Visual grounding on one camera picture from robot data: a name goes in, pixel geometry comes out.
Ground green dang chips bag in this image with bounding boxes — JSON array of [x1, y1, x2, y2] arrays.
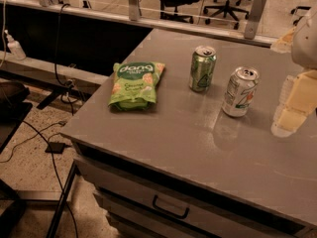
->
[[108, 61, 165, 110]]

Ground black floor cable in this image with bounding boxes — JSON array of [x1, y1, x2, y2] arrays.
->
[[0, 119, 80, 238]]

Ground white spray bottle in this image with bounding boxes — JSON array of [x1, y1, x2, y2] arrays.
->
[[4, 30, 26, 60]]

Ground black chair left edge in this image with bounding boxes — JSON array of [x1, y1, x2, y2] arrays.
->
[[0, 81, 32, 220]]

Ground grey drawer cabinet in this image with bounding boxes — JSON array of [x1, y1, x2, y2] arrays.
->
[[72, 142, 317, 238]]

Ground black power adapter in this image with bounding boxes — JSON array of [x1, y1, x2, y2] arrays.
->
[[46, 142, 65, 154]]

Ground black hanging cable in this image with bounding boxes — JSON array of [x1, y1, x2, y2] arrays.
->
[[53, 3, 78, 91]]

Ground green can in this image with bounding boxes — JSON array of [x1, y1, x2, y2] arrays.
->
[[189, 46, 217, 92]]

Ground white 7up can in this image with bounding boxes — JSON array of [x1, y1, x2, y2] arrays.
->
[[222, 66, 260, 117]]

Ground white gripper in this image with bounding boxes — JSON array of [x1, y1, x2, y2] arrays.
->
[[270, 5, 317, 138]]

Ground black drawer handle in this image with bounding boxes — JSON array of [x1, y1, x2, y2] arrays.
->
[[152, 194, 190, 219]]

